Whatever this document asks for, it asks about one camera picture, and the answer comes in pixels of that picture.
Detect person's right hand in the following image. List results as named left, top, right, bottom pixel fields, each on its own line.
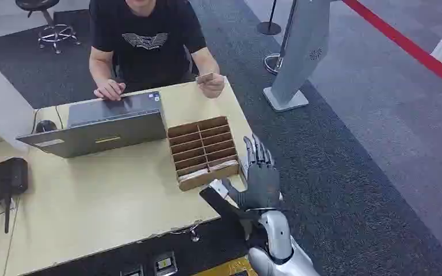
left=93, top=79, right=127, bottom=102

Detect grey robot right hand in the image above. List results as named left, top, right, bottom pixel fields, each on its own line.
left=222, top=134, right=284, bottom=212

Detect person's left hand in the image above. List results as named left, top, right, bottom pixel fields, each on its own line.
left=197, top=72, right=226, bottom=99

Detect small tan card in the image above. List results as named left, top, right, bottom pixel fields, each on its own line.
left=196, top=72, right=215, bottom=85

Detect card stack in box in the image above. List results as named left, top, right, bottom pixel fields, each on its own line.
left=177, top=168, right=209, bottom=182
left=209, top=159, right=239, bottom=171

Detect grey laptop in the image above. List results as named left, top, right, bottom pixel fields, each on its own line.
left=16, top=91, right=167, bottom=159

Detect person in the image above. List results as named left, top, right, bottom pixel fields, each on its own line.
left=88, top=0, right=226, bottom=102

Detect wooden card box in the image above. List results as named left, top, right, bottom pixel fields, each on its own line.
left=166, top=116, right=242, bottom=192

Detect black computer mouse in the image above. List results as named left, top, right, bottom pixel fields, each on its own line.
left=35, top=120, right=58, bottom=133

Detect metal desk clamp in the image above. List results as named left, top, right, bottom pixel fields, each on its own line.
left=169, top=224, right=201, bottom=243

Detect black stool with chrome base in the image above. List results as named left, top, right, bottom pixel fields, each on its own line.
left=15, top=0, right=82, bottom=55

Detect yellow floor panel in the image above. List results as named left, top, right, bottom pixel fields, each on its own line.
left=191, top=256, right=259, bottom=276

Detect grey kiosk stand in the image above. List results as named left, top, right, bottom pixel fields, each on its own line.
left=262, top=0, right=333, bottom=113

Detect white box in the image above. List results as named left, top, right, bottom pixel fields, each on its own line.
left=0, top=57, right=35, bottom=152

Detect floor socket plate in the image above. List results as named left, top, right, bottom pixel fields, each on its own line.
left=120, top=265, right=144, bottom=276
left=154, top=251, right=179, bottom=276

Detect black router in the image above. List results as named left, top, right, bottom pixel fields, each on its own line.
left=0, top=158, right=29, bottom=204

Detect black router antenna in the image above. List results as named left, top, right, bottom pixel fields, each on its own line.
left=3, top=193, right=13, bottom=234

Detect red barrier belt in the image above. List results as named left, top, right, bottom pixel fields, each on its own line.
left=341, top=0, right=442, bottom=97

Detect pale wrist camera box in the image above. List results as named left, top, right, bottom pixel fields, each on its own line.
left=208, top=179, right=230, bottom=200

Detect chrome base stanchion post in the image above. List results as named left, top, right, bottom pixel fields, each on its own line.
left=263, top=0, right=299, bottom=75

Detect black mouse cable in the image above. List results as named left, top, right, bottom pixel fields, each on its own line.
left=31, top=108, right=41, bottom=134

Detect black stanchion post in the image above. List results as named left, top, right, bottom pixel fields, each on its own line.
left=256, top=0, right=283, bottom=36

